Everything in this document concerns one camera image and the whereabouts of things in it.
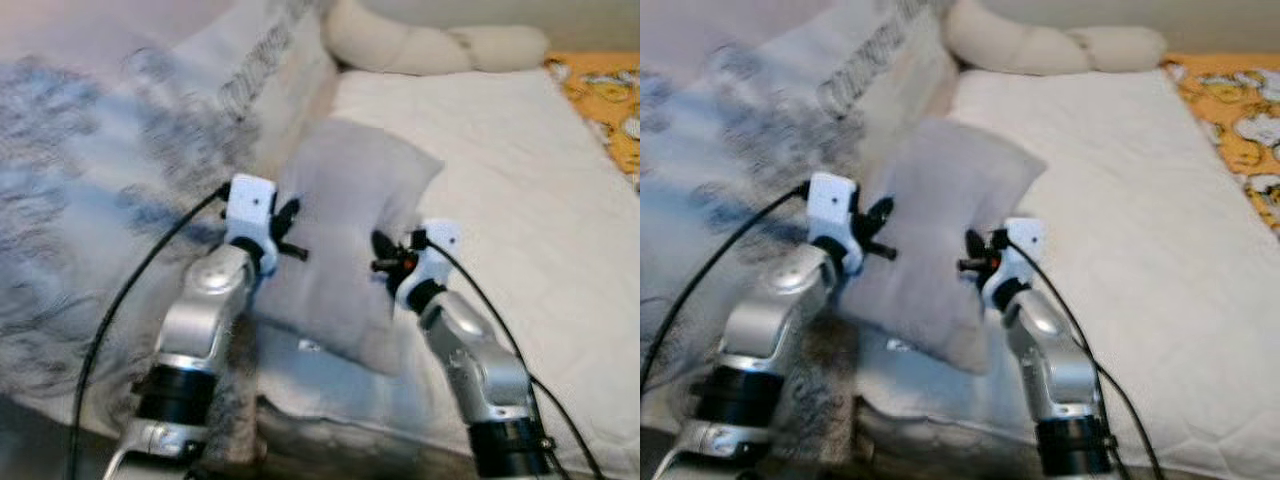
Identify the grey pillow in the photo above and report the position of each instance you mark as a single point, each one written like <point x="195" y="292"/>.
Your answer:
<point x="340" y="200"/>
<point x="940" y="200"/>

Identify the yellow egg cartoon blanket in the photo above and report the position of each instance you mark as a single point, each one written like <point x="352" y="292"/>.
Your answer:
<point x="610" y="100"/>
<point x="1240" y="110"/>

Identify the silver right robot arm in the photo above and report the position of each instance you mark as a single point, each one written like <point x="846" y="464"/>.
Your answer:
<point x="1060" y="370"/>
<point x="480" y="370"/>

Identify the white quilted mattress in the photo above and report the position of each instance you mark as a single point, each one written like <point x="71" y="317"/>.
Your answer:
<point x="500" y="250"/>
<point x="1120" y="250"/>

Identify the white grey floral bedding pack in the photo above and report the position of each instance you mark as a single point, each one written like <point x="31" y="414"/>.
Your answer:
<point x="720" y="140"/>
<point x="100" y="150"/>

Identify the grey patterned bed base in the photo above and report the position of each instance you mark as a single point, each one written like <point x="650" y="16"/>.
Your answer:
<point x="930" y="445"/>
<point x="330" y="445"/>

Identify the beige long bolster pillow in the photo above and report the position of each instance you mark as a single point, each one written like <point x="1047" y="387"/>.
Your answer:
<point x="430" y="45"/>
<point x="1040" y="45"/>

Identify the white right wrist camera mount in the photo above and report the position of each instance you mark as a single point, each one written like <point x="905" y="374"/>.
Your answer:
<point x="440" y="245"/>
<point x="1022" y="240"/>

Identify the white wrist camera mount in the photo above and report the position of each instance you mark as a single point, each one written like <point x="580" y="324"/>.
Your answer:
<point x="440" y="245"/>
<point x="830" y="205"/>
<point x="1022" y="240"/>
<point x="250" y="205"/>

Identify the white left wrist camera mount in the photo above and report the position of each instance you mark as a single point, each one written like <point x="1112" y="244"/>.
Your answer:
<point x="830" y="205"/>
<point x="250" y="205"/>

